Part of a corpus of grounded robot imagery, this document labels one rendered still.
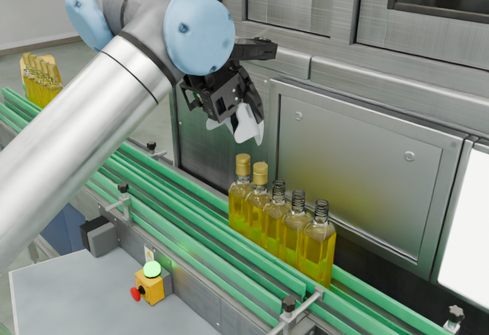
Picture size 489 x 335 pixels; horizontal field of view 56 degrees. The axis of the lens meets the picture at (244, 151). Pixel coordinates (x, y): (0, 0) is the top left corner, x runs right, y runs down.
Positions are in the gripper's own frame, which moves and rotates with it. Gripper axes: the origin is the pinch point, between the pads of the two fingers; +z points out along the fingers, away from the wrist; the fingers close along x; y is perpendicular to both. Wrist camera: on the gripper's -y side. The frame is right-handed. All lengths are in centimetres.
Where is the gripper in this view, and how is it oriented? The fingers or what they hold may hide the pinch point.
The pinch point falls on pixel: (247, 131)
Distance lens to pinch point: 79.7
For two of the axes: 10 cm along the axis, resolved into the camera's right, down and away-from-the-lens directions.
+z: 2.4, 7.2, 6.6
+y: -6.6, 6.2, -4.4
